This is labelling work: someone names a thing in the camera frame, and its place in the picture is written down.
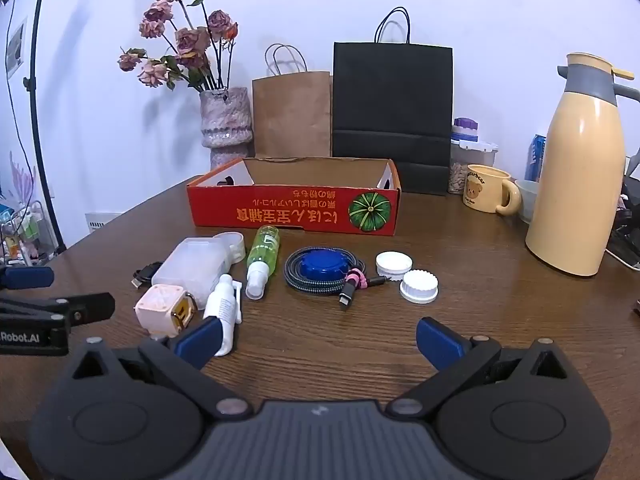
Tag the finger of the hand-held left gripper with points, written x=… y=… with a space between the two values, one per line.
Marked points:
x=85 y=307
x=27 y=277

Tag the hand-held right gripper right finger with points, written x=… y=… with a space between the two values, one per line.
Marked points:
x=440 y=342

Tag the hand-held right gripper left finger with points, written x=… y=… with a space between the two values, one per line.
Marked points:
x=200 y=341

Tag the white spray bottle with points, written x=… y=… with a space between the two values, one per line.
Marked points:
x=222 y=305

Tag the white yellow charger plug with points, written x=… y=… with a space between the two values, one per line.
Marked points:
x=157 y=310

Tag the green spray bottle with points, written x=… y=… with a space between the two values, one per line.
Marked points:
x=263 y=250

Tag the red cardboard box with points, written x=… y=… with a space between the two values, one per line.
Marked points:
x=280 y=210

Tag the ribbed white jar lid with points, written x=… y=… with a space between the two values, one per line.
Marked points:
x=419 y=287

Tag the white printed board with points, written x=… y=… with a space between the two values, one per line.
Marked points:
x=102 y=221

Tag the smooth white jar lid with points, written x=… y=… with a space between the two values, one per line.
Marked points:
x=394 y=261

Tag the white round container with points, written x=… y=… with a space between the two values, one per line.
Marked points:
x=235 y=241

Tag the blue round disc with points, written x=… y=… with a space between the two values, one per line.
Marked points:
x=322 y=265

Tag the yellow bear mug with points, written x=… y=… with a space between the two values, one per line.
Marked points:
x=482 y=190

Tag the clear glass bowl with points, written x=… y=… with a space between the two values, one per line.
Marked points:
x=527 y=197

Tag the clear food container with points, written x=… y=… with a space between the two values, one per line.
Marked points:
x=467 y=152

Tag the black light stand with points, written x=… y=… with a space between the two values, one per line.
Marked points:
x=36 y=85

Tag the blue drink can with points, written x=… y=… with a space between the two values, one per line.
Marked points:
x=537 y=157

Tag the small purple white jar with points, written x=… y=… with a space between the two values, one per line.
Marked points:
x=465 y=127

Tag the black device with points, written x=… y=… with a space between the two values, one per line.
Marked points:
x=631 y=237

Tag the yellow thermos jug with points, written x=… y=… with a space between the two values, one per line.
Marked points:
x=580 y=170

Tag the purple marbled ceramic vase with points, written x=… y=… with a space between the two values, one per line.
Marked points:
x=225 y=120

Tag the brown paper bag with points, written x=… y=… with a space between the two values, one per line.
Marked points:
x=292 y=115

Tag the black paper bag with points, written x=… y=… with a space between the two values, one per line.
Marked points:
x=392 y=100

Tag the dried pink rose bouquet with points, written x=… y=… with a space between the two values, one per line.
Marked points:
x=190 y=40

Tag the purple flower wall sticker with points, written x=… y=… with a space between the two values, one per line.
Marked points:
x=20 y=175

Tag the wall picture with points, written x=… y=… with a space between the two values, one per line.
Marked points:
x=16 y=47

